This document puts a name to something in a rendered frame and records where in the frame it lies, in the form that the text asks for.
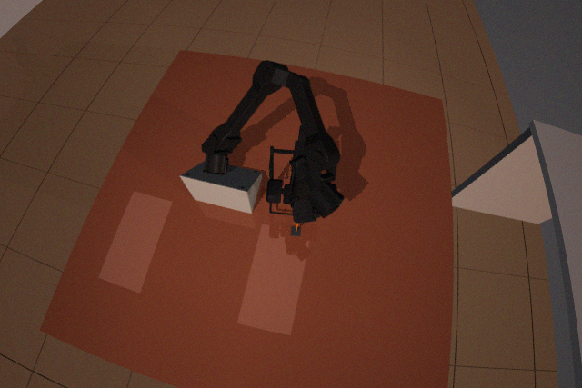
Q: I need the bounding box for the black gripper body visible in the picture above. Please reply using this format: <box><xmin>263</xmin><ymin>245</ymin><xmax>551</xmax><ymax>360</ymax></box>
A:
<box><xmin>266</xmin><ymin>179</ymin><xmax>309</xmax><ymax>204</ymax></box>

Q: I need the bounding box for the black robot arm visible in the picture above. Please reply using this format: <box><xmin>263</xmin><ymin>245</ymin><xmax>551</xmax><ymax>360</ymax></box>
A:
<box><xmin>201</xmin><ymin>60</ymin><xmax>345</xmax><ymax>223</ymax></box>

